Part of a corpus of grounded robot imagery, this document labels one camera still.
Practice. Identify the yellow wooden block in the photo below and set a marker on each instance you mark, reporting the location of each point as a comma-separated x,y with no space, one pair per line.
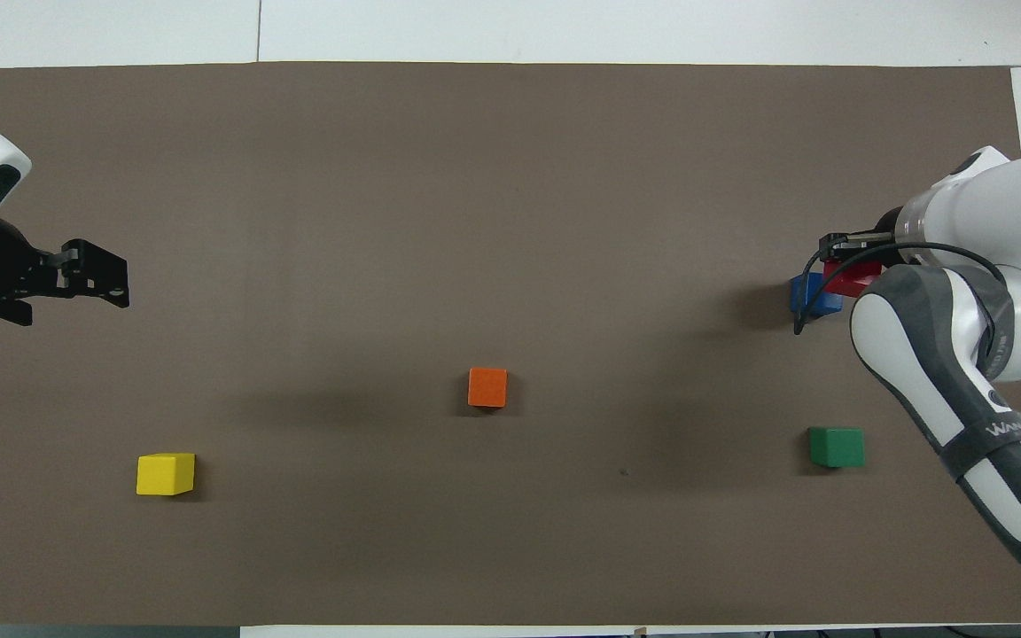
165,474

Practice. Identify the brown table mat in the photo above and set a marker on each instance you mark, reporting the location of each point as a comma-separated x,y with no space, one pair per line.
475,221

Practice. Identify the orange wooden block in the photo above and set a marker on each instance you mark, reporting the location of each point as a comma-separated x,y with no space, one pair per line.
487,387

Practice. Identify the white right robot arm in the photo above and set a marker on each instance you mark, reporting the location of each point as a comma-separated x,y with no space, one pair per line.
954,354

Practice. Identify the green wooden block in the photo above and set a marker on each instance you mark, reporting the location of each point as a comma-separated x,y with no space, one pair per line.
837,447

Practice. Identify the red wooden block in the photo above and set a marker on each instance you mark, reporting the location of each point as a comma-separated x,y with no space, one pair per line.
852,279

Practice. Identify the blue wooden block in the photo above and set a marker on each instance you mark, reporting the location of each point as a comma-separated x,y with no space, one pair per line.
816,301

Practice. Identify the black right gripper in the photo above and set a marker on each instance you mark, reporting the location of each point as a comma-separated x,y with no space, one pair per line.
890,235

